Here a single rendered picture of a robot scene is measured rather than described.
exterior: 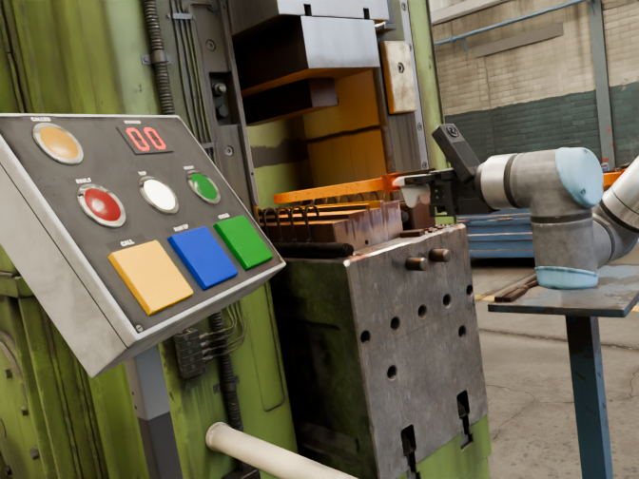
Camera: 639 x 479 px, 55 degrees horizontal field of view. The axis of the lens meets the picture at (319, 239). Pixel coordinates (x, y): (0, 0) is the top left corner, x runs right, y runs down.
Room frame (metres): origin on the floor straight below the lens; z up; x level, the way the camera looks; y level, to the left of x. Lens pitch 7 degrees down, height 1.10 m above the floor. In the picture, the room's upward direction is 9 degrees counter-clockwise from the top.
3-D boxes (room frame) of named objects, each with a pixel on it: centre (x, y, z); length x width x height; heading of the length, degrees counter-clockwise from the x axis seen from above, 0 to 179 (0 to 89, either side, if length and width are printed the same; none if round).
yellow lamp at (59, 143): (0.68, 0.27, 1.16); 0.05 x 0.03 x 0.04; 131
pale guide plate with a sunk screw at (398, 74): (1.53, -0.25, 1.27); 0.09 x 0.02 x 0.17; 131
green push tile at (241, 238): (0.83, 0.11, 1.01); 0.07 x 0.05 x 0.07; 156
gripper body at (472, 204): (1.08, -0.27, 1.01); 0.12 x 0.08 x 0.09; 41
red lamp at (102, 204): (0.66, 0.23, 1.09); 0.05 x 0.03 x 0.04; 131
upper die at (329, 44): (1.38, 0.03, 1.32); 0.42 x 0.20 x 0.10; 41
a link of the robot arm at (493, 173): (1.02, -0.32, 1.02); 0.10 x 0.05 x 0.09; 131
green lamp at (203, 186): (0.85, 0.15, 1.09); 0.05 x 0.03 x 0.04; 131
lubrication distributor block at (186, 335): (1.07, 0.26, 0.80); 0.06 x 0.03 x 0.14; 131
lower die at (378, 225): (1.38, 0.03, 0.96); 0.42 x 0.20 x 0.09; 41
